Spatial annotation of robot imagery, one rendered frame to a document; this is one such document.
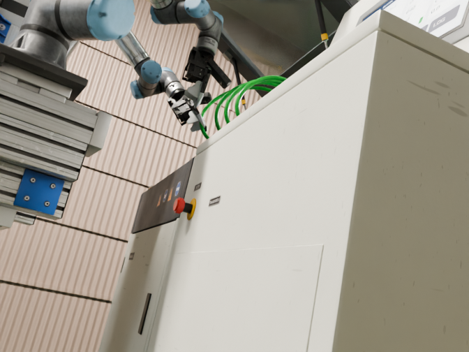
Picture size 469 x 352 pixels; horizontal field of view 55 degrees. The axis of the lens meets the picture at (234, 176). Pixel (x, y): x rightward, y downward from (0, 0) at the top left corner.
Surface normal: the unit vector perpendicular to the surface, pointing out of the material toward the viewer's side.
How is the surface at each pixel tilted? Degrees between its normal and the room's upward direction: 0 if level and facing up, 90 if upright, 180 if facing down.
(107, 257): 90
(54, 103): 90
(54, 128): 90
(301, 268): 90
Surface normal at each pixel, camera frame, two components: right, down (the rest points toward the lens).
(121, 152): 0.52, -0.12
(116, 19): 0.88, 0.22
